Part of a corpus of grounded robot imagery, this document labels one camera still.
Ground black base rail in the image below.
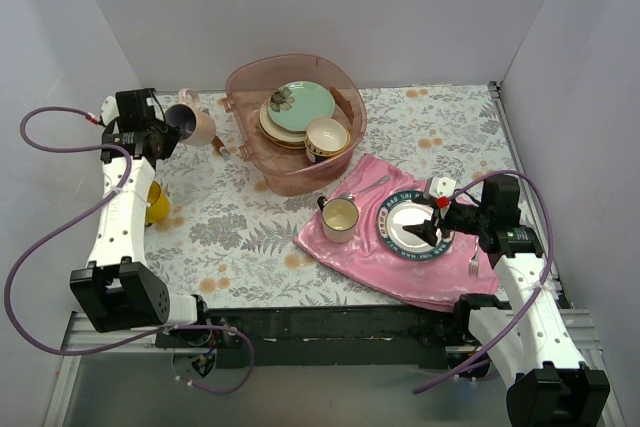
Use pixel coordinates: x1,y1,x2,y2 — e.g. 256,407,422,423
154,302,481,368

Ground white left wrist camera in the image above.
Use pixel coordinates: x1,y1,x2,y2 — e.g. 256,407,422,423
85,96,119,127

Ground silver fork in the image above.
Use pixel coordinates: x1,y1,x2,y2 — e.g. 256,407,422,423
468,244,479,277

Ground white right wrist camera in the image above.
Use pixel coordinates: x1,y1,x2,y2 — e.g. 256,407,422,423
424,176,457,208

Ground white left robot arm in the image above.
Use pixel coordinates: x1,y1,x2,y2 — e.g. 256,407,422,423
70,88,213,347

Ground silver spoon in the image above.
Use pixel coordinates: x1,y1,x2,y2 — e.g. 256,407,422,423
339,175,390,201

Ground yellow enamel mug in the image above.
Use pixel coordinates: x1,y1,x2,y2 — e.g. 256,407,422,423
145,181,170,225

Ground white bowl blue stripes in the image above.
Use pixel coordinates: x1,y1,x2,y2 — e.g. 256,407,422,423
305,117,350,151

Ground yellow sun patterned bowl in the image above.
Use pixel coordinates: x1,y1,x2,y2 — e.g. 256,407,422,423
305,140,349,157

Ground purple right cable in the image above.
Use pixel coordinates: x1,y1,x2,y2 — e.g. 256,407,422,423
412,169,555,395

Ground light green plate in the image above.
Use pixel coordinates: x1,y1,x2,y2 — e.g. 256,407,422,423
267,81,336,132

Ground metal spatula wooden handle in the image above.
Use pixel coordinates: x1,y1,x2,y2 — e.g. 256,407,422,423
212,136,231,161

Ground cream divided plate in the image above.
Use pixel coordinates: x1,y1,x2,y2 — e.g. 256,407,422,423
259,104,306,143

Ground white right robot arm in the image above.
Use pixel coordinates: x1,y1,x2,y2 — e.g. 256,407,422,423
405,170,611,426

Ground beige cup purple interior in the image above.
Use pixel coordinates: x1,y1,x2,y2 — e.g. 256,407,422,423
165,88,217,147

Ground pink satin cloth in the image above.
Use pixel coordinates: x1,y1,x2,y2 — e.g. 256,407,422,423
295,154,499,312

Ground pink translucent plastic bin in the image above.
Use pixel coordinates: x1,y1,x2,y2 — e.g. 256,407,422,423
224,54,367,197

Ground green rimmed white plate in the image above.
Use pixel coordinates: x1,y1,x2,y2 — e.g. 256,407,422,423
376,190,455,262

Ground cream and yellow floral plate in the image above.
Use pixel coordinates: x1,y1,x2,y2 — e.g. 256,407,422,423
263,135,306,150

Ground cream enamel mug black rim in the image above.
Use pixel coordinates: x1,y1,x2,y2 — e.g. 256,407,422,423
317,196,360,244

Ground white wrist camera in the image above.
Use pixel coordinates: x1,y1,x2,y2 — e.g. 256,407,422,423
424,176,457,208
85,96,119,127

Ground pink plate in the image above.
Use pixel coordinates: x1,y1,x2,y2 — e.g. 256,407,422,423
259,100,336,143

